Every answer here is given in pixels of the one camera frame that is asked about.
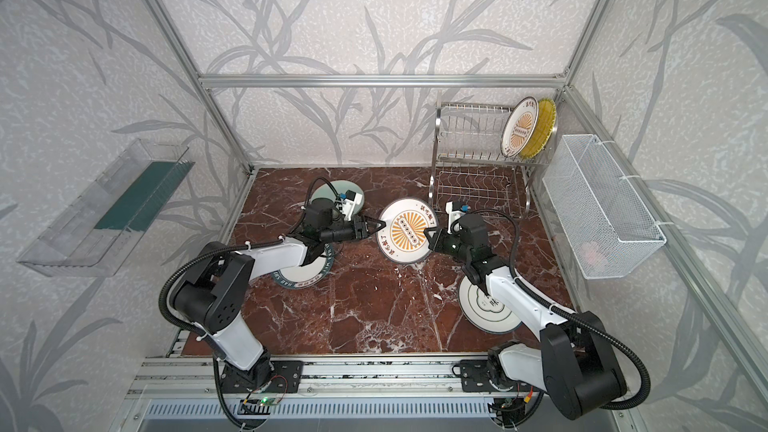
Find mint green flower plate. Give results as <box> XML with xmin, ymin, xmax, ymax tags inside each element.
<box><xmin>311</xmin><ymin>179</ymin><xmax>366</xmax><ymax>217</ymax></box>

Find orange sunburst plate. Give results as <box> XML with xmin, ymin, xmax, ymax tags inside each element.
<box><xmin>500</xmin><ymin>96</ymin><xmax>539</xmax><ymax>157</ymax></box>
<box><xmin>377</xmin><ymin>198</ymin><xmax>437</xmax><ymax>264</ymax></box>

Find yellow grid plate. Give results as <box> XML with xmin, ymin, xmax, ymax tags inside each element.
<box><xmin>520</xmin><ymin>98</ymin><xmax>557</xmax><ymax>159</ymax></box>

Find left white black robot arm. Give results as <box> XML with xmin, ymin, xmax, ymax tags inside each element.
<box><xmin>158</xmin><ymin>199</ymin><xmax>386</xmax><ymax>372</ymax></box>

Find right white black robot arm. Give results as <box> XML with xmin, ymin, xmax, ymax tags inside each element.
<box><xmin>424</xmin><ymin>212</ymin><xmax>644</xmax><ymax>420</ymax></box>

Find steel two-tier dish rack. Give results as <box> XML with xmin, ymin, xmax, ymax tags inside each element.
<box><xmin>428</xmin><ymin>102</ymin><xmax>554</xmax><ymax>218</ymax></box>

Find green rimmed Chinese text plate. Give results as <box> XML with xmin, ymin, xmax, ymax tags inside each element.
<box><xmin>271</xmin><ymin>244</ymin><xmax>335</xmax><ymax>290</ymax></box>

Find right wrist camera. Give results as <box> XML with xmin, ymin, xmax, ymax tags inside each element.
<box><xmin>445</xmin><ymin>200</ymin><xmax>469</xmax><ymax>234</ymax></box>

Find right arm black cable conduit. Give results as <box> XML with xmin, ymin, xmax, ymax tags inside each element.
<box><xmin>473</xmin><ymin>208</ymin><xmax>652</xmax><ymax>411</ymax></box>

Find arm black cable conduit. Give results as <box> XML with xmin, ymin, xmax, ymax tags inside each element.
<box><xmin>158</xmin><ymin>238</ymin><xmax>283</xmax><ymax>337</ymax></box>
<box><xmin>473</xmin><ymin>208</ymin><xmax>652</xmax><ymax>411</ymax></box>

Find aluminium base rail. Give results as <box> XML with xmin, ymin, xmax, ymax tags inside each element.
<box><xmin>122</xmin><ymin>353</ymin><xmax>631</xmax><ymax>400</ymax></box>

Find white wire mesh basket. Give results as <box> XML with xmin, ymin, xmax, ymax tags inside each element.
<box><xmin>543</xmin><ymin>134</ymin><xmax>666</xmax><ymax>280</ymax></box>

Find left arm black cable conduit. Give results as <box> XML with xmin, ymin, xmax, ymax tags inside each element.
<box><xmin>158</xmin><ymin>238</ymin><xmax>283</xmax><ymax>337</ymax></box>

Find clear plastic wall tray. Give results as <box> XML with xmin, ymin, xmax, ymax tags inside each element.
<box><xmin>17</xmin><ymin>139</ymin><xmax>194</xmax><ymax>277</ymax></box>

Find aluminium cage frame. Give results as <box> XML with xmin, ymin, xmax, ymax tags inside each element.
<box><xmin>141</xmin><ymin>0</ymin><xmax>767</xmax><ymax>400</ymax></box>

